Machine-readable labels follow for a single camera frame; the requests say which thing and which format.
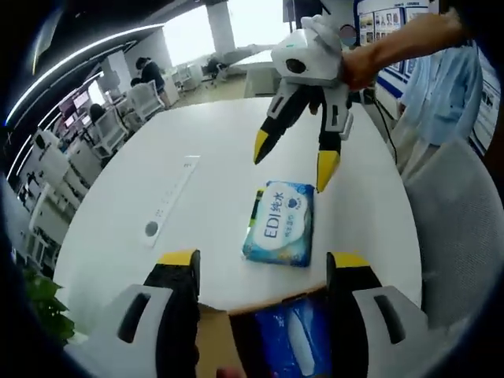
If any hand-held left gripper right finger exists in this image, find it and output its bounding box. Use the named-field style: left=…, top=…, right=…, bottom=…
left=326, top=251, right=440, bottom=378

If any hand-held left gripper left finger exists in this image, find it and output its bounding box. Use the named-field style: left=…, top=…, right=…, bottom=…
left=65, top=248, right=201, bottom=378

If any brown cardboard shoe box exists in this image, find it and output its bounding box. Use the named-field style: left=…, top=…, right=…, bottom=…
left=196, top=285, right=335, bottom=378

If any dark blue white pouch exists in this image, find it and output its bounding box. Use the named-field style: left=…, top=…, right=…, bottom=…
left=254, top=297, right=334, bottom=378

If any blue soft wipes pack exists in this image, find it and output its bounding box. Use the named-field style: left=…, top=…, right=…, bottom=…
left=240, top=180, right=316, bottom=269

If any person's right hand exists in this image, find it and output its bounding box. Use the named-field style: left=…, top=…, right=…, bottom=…
left=340, top=43, right=378, bottom=93

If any white table socket panel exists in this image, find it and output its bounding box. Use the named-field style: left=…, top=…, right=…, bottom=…
left=135, top=155, right=201, bottom=248

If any grey mesh office chair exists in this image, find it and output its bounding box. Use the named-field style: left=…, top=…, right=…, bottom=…
left=403, top=139, right=504, bottom=335

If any green potted plant white pot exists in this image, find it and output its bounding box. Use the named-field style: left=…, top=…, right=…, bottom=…
left=21, top=267, right=76, bottom=347

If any white office chair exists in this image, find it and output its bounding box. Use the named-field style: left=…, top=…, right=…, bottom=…
left=128, top=83, right=165, bottom=121
left=94, top=106, right=130, bottom=158

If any large display screen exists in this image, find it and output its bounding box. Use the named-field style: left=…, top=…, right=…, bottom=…
left=58, top=89, right=94, bottom=129

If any blue wall display board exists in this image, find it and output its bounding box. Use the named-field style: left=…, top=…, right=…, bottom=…
left=354, top=0, right=446, bottom=102

